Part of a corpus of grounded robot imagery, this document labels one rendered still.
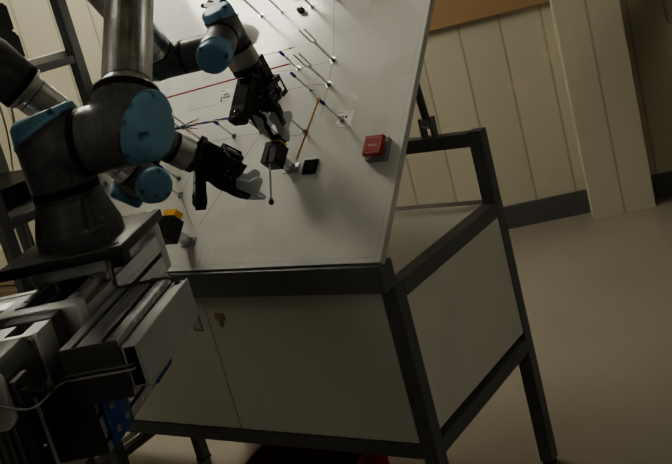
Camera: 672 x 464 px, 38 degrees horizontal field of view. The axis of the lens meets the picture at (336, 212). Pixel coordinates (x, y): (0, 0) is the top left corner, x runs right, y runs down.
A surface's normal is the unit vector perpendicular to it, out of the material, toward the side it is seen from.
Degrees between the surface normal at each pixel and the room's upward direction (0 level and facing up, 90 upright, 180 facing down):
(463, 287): 90
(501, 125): 90
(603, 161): 90
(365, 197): 45
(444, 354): 90
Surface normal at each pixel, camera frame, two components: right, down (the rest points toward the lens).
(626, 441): -0.25, -0.94
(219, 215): -0.55, -0.42
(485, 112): -0.11, 0.27
